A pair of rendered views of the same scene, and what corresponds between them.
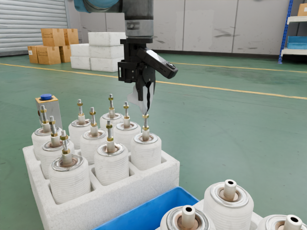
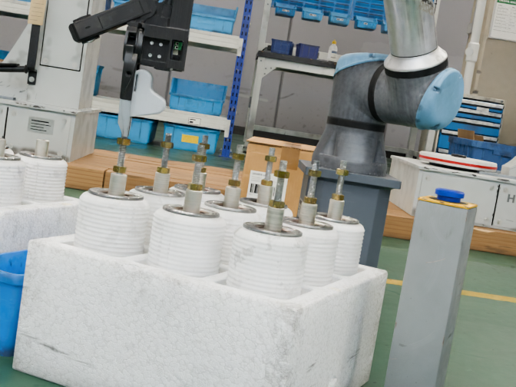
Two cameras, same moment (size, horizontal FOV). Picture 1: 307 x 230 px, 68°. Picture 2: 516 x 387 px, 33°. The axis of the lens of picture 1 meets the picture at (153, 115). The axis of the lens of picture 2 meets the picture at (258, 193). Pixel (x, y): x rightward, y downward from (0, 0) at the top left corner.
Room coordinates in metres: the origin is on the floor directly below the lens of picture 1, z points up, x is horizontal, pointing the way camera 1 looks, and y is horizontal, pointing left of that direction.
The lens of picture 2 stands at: (1.74, -0.42, 0.41)
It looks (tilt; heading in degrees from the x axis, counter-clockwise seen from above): 6 degrees down; 149
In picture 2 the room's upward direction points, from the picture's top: 9 degrees clockwise
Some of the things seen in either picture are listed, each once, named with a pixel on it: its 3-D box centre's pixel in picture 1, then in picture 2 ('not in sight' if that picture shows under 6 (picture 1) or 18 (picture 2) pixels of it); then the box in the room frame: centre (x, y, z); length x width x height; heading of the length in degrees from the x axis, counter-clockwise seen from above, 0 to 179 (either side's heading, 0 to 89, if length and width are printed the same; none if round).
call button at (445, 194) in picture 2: (46, 97); (448, 196); (0.85, 0.42, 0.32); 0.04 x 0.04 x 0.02
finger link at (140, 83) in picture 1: (141, 84); not in sight; (0.61, 0.03, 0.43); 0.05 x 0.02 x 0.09; 154
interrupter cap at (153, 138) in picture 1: (145, 138); (116, 195); (0.63, 0.02, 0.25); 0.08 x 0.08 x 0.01
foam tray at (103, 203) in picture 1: (98, 176); (213, 316); (0.66, 0.19, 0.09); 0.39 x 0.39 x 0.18; 35
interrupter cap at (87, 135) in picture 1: (94, 134); (230, 207); (0.66, 0.19, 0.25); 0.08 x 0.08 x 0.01
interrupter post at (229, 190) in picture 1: (229, 189); not in sight; (0.37, -0.15, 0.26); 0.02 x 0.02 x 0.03
